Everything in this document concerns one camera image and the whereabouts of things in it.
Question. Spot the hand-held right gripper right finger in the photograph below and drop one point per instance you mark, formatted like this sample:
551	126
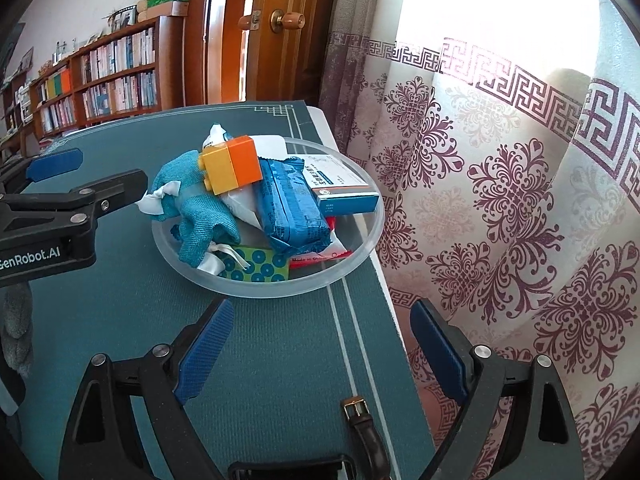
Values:
440	355

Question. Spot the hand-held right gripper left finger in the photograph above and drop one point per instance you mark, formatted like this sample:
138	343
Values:
205	350

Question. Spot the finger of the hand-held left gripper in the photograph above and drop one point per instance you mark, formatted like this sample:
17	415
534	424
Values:
55	162
110	190

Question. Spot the teal pouch with white ribbons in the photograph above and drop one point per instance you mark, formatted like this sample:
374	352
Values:
200	210

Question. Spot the green sheet of blue stickers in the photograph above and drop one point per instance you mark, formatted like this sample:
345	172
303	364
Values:
260	262

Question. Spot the white plastic bag package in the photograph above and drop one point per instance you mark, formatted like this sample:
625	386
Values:
215	137

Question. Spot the clear plastic bowl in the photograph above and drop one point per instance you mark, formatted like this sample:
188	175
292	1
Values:
310	286

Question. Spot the orange and yellow toy block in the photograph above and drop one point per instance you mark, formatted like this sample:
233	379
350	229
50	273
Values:
235	165

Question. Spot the blue packet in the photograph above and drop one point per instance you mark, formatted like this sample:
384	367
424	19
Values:
285	205

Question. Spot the plain white sponge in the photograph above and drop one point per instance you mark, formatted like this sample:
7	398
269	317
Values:
272	147

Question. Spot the grey fuzzy cloth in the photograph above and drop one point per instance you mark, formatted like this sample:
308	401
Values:
15	330

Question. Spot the wooden bookshelf with books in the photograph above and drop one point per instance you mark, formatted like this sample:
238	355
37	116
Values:
120	65

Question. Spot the red and white packet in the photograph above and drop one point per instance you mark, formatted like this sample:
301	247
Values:
320	258

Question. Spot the patterned white and maroon curtain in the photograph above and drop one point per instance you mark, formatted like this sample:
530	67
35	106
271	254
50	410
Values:
500	210

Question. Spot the white medicine box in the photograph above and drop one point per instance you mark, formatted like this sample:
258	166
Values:
345	200

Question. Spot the beige cardboard box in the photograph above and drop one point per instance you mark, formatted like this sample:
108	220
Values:
167	9

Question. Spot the wooden door knob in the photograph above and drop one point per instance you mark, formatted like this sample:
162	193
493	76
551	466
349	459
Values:
290	20
247	21

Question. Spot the wooden door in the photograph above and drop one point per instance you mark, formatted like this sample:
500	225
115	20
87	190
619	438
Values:
300	70

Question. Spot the photo frame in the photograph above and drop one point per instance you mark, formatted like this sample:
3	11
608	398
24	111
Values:
122	19

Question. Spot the wooden door frame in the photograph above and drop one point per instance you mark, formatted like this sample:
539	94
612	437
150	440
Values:
220	35

